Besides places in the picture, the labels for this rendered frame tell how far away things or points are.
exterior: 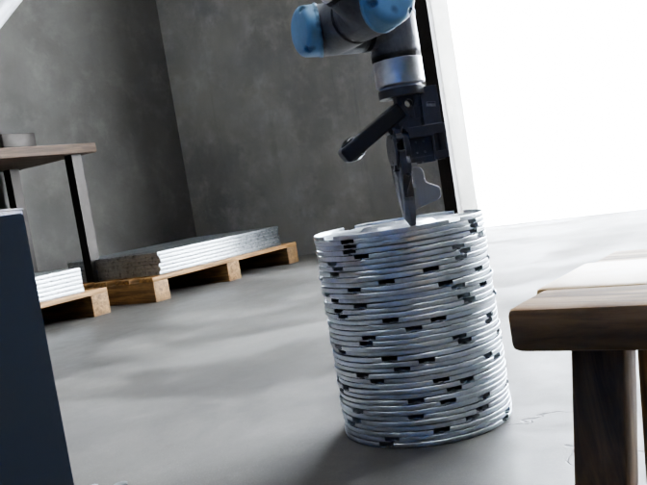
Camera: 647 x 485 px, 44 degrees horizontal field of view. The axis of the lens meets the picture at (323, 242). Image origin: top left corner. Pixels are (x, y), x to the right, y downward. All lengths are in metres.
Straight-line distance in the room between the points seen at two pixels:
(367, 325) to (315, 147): 3.97
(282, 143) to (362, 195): 0.69
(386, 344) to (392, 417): 0.12
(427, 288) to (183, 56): 4.82
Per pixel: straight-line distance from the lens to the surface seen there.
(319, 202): 5.26
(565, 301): 0.54
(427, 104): 1.25
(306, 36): 1.18
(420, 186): 1.24
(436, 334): 1.30
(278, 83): 5.40
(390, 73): 1.23
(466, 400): 1.31
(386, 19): 1.06
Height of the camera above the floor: 0.43
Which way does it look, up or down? 4 degrees down
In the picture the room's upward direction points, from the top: 9 degrees counter-clockwise
